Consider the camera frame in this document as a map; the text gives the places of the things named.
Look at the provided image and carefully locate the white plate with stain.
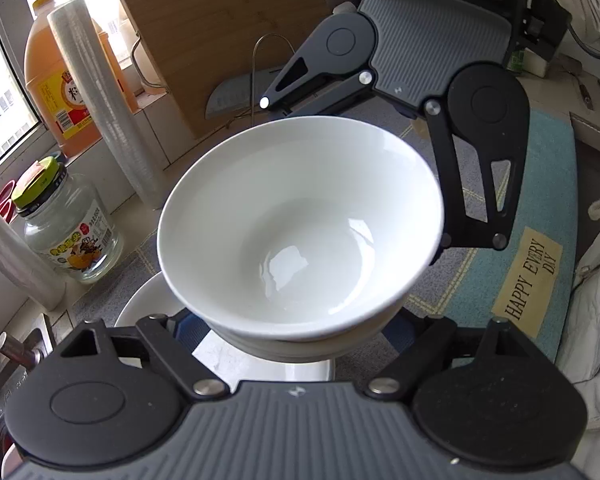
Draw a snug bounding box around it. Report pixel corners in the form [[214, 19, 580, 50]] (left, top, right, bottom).
[[114, 273, 335, 391]]

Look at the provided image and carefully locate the large white floral bowl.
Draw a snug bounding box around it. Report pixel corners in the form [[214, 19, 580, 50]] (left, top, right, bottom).
[[156, 115, 446, 344]]

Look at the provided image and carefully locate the grey checked towel mat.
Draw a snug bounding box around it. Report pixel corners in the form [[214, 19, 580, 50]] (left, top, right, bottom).
[[64, 94, 531, 380]]

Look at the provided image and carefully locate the steel cleaver knife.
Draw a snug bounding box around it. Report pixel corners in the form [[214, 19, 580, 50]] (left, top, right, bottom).
[[204, 67, 280, 119]]

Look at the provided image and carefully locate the wooden cutting board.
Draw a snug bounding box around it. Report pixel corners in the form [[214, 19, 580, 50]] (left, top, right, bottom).
[[121, 0, 330, 138]]

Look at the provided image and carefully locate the teal floor-style mat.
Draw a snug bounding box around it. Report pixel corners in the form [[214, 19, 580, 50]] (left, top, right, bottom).
[[409, 109, 580, 356]]

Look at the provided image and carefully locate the clear glass jar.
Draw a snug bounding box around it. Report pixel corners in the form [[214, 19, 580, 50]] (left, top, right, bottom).
[[12, 156, 123, 284]]

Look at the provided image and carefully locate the steel sink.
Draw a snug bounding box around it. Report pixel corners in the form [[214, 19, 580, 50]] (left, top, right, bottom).
[[0, 310, 73, 477]]

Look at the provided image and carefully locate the orange oil jug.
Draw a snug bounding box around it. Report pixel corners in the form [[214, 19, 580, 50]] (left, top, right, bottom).
[[23, 0, 138, 158]]

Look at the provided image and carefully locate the cling film roll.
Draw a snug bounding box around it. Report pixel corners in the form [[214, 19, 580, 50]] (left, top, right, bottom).
[[47, 0, 169, 210]]

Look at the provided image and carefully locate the wire cutting board rack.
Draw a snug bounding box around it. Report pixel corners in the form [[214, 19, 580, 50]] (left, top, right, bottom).
[[226, 32, 296, 122]]

